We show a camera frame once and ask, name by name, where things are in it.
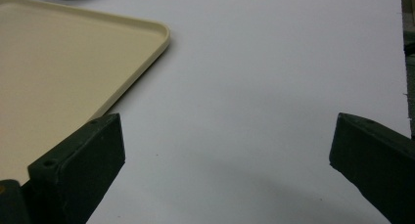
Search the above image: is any beige plastic tray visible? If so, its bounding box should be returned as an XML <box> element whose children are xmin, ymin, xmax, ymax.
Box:
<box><xmin>0</xmin><ymin>0</ymin><xmax>171</xmax><ymax>187</ymax></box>

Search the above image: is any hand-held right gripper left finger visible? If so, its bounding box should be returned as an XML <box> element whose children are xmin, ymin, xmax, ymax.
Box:
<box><xmin>20</xmin><ymin>112</ymin><xmax>126</xmax><ymax>224</ymax></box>

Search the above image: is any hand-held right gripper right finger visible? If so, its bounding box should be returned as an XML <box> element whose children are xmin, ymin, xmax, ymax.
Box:
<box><xmin>328</xmin><ymin>112</ymin><xmax>415</xmax><ymax>224</ymax></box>

